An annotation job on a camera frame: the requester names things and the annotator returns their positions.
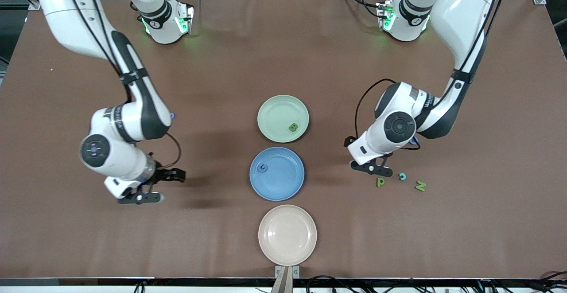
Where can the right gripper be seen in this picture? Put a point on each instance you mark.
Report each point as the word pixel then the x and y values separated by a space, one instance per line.
pixel 163 175

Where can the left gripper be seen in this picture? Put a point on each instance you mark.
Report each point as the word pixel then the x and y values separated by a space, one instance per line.
pixel 347 140

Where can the green letter d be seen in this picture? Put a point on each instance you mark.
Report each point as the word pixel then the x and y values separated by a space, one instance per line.
pixel 379 182

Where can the green letter B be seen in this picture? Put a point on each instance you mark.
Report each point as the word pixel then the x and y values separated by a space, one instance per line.
pixel 293 127

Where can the green letter N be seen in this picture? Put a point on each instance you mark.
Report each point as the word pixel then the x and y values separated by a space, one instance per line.
pixel 420 186

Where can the blue letter G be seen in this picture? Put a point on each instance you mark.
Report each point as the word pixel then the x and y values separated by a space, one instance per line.
pixel 261 168

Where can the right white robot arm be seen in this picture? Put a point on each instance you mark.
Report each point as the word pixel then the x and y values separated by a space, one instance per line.
pixel 66 18

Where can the teal letter c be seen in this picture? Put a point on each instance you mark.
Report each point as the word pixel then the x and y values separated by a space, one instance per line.
pixel 405 177

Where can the blue plate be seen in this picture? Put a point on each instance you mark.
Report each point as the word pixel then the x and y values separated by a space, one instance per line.
pixel 283 177

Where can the green plate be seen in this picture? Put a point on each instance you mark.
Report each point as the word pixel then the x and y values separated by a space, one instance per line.
pixel 277 115

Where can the beige plate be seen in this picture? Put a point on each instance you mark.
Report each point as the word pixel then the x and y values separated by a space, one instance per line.
pixel 287 235

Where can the brown table cover sheet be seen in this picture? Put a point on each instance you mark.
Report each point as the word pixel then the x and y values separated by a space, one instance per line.
pixel 221 62

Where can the tan mounting pole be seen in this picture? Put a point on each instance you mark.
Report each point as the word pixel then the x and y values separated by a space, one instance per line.
pixel 283 284

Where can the black table edge rail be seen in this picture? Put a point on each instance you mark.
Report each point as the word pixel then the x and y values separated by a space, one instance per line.
pixel 88 281

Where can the grey metal bracket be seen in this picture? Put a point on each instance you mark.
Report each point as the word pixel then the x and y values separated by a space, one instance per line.
pixel 296 271

